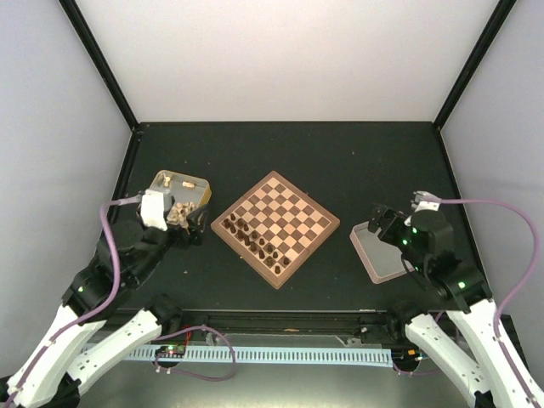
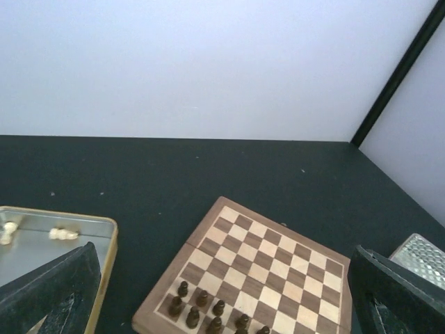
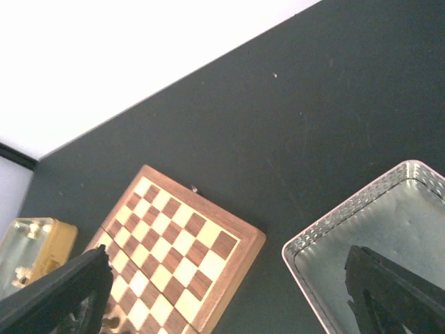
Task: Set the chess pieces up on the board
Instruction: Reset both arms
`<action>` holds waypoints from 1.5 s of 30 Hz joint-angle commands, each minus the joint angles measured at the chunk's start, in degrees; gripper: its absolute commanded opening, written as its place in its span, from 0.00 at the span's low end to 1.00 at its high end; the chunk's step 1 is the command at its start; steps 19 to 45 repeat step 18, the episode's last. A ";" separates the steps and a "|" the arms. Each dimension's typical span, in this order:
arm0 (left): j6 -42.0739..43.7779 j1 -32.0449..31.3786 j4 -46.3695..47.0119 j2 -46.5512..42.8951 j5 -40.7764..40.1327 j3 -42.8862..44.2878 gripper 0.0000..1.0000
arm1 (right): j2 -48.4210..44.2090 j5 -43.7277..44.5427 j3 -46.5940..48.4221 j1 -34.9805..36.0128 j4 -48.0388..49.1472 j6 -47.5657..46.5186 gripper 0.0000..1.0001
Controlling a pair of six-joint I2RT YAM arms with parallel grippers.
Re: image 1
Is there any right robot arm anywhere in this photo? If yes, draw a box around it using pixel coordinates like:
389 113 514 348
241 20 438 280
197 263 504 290
368 197 543 407

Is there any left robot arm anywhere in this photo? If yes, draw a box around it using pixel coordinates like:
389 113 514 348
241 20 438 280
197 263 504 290
1 203 208 407

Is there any light chess pieces pile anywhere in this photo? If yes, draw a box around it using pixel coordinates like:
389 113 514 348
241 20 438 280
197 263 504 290
163 175 196 229

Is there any wooden chess board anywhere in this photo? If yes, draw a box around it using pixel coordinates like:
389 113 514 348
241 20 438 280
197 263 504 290
211 171 340 289

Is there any yellow tin box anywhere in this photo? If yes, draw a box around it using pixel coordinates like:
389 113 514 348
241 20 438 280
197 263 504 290
148 170 212 229

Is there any pink tin box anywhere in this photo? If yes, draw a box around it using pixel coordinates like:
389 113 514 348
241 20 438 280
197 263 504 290
349 222 414 285

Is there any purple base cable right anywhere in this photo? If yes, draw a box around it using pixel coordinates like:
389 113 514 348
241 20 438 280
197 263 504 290
393 312 460 377

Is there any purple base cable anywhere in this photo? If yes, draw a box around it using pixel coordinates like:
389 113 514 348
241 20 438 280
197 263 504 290
393 312 460 377
153 323 237 381

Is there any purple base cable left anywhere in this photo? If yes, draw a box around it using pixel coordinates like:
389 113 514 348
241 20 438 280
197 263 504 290
153 323 237 381

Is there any black frame rail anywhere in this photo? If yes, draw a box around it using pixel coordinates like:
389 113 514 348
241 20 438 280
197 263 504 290
166 309 405 344

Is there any light blue cable duct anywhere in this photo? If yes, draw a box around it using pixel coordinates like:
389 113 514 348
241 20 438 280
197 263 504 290
125 344 393 368

